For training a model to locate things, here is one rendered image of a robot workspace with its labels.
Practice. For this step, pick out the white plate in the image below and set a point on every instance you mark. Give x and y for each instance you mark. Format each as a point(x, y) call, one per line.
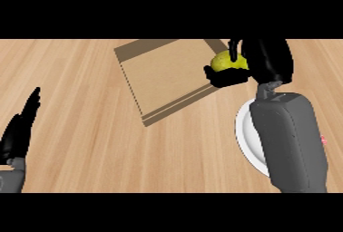
point(248, 136)

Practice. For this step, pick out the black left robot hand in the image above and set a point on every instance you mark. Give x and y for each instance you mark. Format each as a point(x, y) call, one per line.
point(19, 130)

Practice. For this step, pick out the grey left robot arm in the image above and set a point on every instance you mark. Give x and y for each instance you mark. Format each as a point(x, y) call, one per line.
point(10, 176)

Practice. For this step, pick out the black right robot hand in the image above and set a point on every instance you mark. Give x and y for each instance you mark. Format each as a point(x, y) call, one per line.
point(267, 60)

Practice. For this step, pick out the yellow-green pear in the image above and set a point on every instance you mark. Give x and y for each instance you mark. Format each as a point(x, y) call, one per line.
point(225, 62)

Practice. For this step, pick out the cardboard box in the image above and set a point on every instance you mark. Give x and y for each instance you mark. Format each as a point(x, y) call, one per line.
point(168, 78)

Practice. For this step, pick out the small pink object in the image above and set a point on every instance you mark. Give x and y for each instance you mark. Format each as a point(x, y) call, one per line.
point(322, 140)

